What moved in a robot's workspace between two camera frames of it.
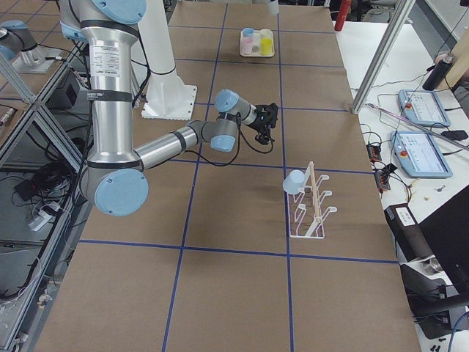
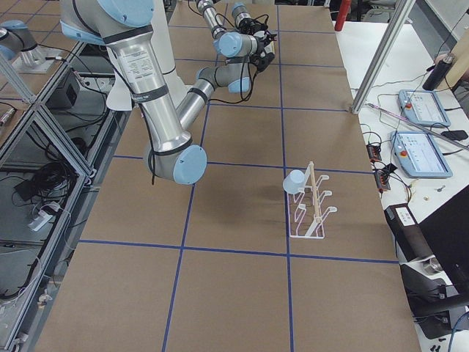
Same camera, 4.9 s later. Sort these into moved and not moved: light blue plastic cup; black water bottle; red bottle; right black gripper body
Moved: right black gripper body
Not moved: light blue plastic cup; black water bottle; red bottle
